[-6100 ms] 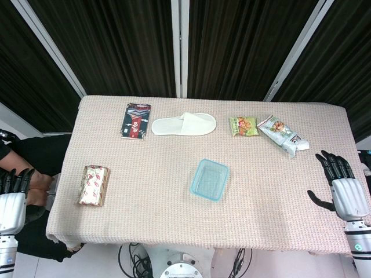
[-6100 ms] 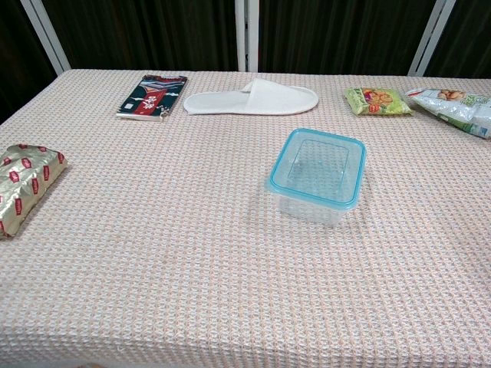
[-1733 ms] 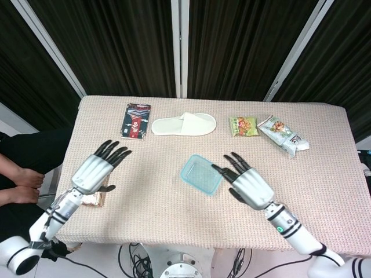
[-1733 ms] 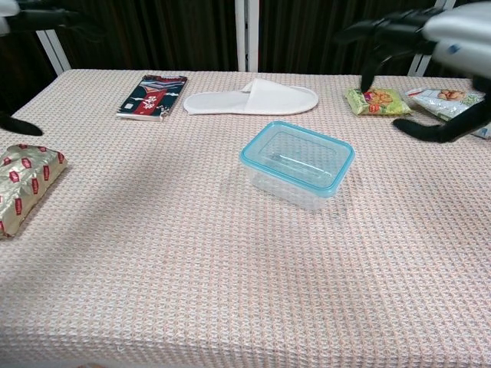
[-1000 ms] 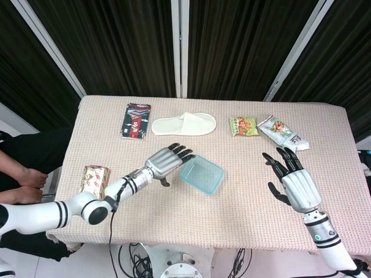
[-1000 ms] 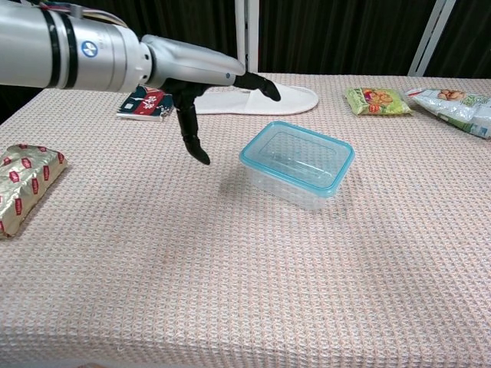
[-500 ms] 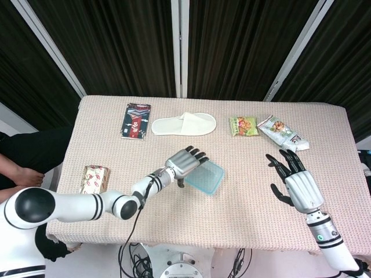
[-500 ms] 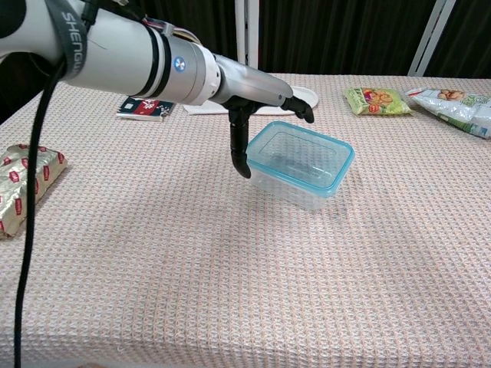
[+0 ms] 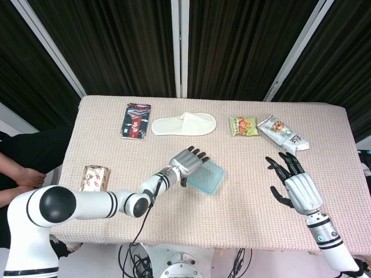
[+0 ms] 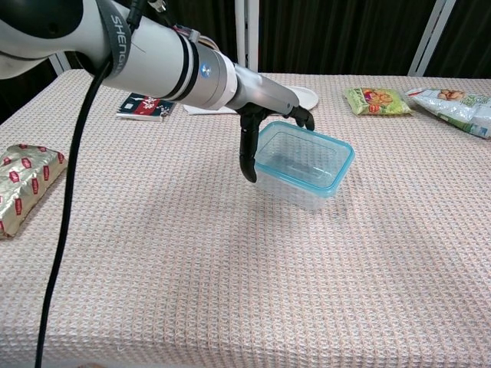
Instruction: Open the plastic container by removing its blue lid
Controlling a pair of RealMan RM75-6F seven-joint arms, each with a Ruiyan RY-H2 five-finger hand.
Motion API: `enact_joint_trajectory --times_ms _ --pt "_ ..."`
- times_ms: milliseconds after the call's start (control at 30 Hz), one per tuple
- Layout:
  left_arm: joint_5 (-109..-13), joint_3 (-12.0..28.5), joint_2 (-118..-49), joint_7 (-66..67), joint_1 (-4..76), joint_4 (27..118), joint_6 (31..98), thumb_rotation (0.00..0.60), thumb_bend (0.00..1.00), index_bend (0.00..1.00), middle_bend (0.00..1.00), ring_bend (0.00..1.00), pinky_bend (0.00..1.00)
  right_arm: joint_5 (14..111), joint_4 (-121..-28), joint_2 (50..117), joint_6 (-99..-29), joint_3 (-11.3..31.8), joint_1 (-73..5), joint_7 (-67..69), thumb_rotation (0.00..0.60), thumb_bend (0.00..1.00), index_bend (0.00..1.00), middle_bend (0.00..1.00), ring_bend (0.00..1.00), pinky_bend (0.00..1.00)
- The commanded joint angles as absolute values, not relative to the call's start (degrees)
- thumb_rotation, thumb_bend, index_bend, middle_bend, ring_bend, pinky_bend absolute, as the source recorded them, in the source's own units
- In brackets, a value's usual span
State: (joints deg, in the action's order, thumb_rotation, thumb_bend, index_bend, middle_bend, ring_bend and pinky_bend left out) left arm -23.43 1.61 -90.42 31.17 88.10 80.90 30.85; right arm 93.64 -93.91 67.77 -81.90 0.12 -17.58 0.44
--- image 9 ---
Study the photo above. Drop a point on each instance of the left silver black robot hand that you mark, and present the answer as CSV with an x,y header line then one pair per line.
x,y
185,160

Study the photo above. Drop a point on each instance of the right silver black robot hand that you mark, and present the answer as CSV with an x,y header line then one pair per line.
x,y
303,191

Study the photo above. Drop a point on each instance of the blue rimmed clear lid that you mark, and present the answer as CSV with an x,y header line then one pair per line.
x,y
207,175

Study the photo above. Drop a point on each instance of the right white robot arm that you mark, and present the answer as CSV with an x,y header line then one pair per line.
x,y
330,243

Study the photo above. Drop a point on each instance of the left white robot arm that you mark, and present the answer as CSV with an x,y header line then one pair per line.
x,y
92,202

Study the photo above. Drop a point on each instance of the person's bare forearm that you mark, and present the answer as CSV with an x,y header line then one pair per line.
x,y
26,175
11,195

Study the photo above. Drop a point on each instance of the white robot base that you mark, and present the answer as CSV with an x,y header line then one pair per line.
x,y
181,266

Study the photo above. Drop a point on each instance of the white disposable slipper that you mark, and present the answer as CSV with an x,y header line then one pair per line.
x,y
185,124

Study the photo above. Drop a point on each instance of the white snack bag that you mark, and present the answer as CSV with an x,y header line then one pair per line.
x,y
282,134

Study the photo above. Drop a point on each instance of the red black snack packet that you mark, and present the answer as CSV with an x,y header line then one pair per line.
x,y
136,121

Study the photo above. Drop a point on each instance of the green snack packet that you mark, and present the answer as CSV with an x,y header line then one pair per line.
x,y
243,126

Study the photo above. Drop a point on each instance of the pink waffle weave tablecloth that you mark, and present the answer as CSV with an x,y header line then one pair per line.
x,y
232,220

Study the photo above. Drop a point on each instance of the gold packet with red labels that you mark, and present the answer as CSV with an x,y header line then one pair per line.
x,y
95,178

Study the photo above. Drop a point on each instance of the black curtain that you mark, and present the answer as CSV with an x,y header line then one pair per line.
x,y
121,46

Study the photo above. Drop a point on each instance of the person's black clothing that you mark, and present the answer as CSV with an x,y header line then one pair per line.
x,y
34,147

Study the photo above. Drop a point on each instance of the white upright frame post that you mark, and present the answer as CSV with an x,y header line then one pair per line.
x,y
179,46

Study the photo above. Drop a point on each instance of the white slanted frame post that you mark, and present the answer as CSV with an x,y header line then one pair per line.
x,y
49,46
295,49

